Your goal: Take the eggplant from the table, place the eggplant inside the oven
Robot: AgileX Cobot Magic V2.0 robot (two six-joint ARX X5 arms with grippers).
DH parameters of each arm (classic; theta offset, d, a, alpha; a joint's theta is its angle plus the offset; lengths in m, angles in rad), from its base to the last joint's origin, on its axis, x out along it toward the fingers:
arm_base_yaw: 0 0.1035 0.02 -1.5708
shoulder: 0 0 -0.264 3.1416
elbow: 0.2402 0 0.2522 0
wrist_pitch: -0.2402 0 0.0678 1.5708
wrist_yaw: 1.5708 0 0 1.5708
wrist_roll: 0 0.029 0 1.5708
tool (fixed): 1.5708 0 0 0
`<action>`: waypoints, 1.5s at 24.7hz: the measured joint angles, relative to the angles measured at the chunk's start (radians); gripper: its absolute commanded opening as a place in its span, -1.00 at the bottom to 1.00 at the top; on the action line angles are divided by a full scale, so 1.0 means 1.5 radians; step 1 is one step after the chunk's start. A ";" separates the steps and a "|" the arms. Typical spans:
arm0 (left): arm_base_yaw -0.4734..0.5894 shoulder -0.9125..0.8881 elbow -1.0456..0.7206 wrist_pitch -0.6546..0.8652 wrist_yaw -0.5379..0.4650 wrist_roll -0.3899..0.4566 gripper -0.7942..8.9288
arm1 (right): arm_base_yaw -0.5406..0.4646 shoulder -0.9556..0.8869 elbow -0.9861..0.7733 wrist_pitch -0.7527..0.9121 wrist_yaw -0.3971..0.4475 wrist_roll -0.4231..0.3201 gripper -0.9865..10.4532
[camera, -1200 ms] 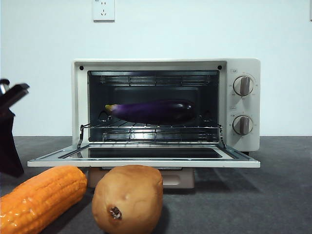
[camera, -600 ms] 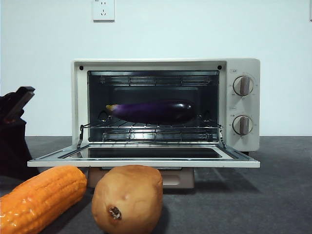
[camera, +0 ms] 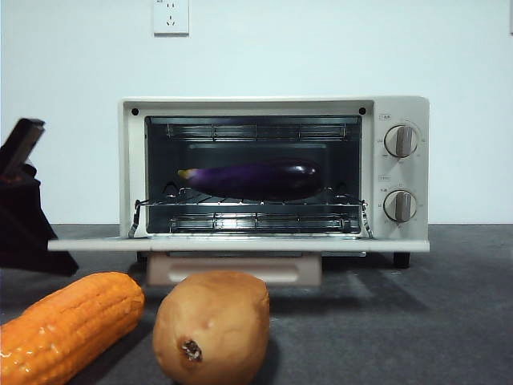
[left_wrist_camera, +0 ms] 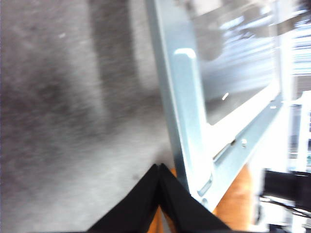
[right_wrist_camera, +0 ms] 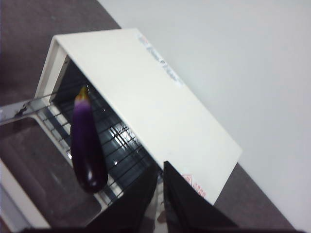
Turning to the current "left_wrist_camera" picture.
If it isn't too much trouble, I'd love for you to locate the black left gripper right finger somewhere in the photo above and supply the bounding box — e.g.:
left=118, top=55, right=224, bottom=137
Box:
left=158, top=163, right=232, bottom=232

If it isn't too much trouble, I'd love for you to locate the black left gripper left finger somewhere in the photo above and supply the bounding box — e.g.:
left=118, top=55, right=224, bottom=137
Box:
left=87, top=164, right=160, bottom=232

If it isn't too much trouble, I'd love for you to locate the cream glass oven door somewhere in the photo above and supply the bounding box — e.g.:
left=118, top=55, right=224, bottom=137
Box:
left=145, top=0, right=292, bottom=212

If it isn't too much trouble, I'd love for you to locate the black equipment block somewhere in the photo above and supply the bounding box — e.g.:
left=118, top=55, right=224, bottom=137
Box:
left=261, top=168, right=311, bottom=214

